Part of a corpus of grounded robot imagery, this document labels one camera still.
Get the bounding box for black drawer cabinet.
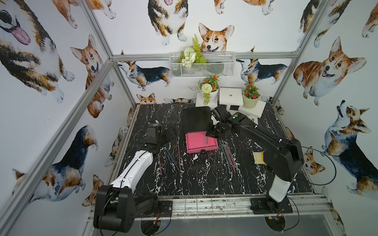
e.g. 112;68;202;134
182;106;213;134

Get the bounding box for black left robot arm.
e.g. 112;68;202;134
93;123;177;233

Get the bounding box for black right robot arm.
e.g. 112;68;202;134
207;105;304;204

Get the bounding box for red pencil near drawer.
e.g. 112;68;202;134
177;142;181;170

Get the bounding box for dark blue pencil left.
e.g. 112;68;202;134
163;145;179;168

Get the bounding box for white wooden stand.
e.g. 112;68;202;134
195;88;266;124

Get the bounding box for red pencil right group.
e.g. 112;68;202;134
224;143;236;173

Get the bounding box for green pot red flowers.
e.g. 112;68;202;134
243;83;260;109

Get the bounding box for white pot orange flowers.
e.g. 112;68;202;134
190;75;220;105

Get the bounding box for yellow sticky note pad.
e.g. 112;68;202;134
252;151;267;165

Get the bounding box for green fern with white flowers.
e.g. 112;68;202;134
178;34;207;68

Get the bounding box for white wire basket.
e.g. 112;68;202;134
169;52;236;78

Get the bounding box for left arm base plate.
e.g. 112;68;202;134
133;200;173;218

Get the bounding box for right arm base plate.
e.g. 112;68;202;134
250;196;293;214

